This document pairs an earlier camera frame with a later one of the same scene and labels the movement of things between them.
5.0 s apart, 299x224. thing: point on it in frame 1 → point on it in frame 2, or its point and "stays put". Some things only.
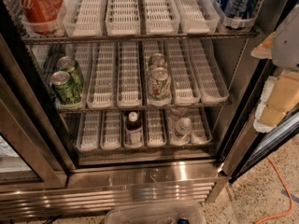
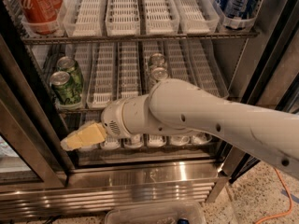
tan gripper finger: x=279 y=96 → x=119 y=119
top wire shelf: x=136 y=35 stays put
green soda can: x=68 y=63 stays put
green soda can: x=64 y=89 stays put
